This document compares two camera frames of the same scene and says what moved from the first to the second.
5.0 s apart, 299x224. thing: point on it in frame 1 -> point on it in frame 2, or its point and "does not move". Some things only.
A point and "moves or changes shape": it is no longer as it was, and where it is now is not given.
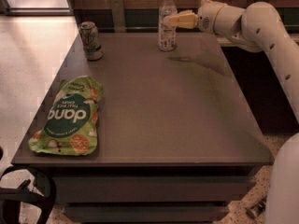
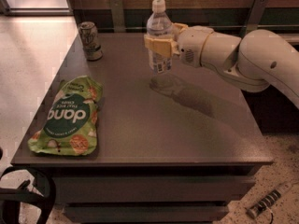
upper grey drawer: (145, 189) does not move
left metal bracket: (119, 15) does not move
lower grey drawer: (148, 214) does not move
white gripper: (206, 20) -> (191, 46)
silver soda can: (90, 35) does not move
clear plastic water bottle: (166, 35) moves or changes shape
